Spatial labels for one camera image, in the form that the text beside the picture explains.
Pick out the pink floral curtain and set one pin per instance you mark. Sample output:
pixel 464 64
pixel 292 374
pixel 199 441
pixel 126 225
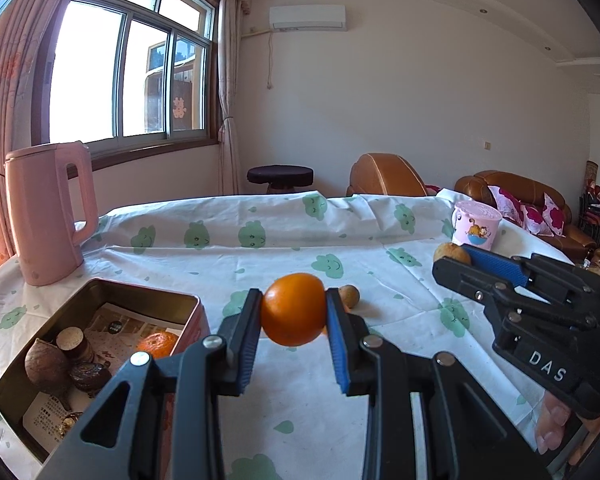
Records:
pixel 5 110

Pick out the pink floral cushion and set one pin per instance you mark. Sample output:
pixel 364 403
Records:
pixel 532 217
pixel 555 215
pixel 505 202

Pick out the pink electric kettle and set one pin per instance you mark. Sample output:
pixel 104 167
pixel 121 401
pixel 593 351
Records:
pixel 45 220

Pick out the brown taro root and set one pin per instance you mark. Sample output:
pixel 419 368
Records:
pixel 42 367

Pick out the sliding glass window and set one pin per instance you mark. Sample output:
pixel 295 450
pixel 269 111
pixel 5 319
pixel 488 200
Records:
pixel 130 60

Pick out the brown leather armchair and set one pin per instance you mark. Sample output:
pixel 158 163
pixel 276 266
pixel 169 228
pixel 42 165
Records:
pixel 385 175

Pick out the tied pale curtain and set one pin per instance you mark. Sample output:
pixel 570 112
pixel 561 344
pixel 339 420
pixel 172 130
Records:
pixel 228 85

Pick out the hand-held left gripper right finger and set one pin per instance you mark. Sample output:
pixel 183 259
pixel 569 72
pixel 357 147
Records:
pixel 337 345

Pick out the printed paper leaflet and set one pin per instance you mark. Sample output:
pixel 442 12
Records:
pixel 125 325

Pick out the person's right hand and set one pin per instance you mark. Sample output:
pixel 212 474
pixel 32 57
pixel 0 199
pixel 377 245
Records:
pixel 552 425

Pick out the pink metal tin box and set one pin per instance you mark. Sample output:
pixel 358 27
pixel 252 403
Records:
pixel 192 320

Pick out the pink cartoon cup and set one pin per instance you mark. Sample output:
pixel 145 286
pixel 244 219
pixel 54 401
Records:
pixel 475 227

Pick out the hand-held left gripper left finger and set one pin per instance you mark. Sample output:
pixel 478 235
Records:
pixel 245 345

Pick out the dark round stool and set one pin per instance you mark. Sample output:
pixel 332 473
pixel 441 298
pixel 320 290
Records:
pixel 280 176

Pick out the white cloud-print tablecloth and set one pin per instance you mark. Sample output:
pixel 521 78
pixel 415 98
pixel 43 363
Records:
pixel 280 240

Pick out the white wall air conditioner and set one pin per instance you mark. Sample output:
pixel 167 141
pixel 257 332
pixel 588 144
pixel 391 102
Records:
pixel 307 17

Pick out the brown potato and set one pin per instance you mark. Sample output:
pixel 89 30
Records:
pixel 452 254

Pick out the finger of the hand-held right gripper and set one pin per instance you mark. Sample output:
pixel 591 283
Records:
pixel 465 280
pixel 495 265

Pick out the paper cutout window decoration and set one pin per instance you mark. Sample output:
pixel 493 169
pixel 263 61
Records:
pixel 179 107

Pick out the dark wooden chair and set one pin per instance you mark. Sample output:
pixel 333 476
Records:
pixel 590 215

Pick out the orange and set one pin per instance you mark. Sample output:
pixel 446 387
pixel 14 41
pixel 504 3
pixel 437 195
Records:
pixel 157 344
pixel 292 310

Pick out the brown leather sofa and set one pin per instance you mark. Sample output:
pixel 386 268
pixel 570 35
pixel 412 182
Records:
pixel 520 190

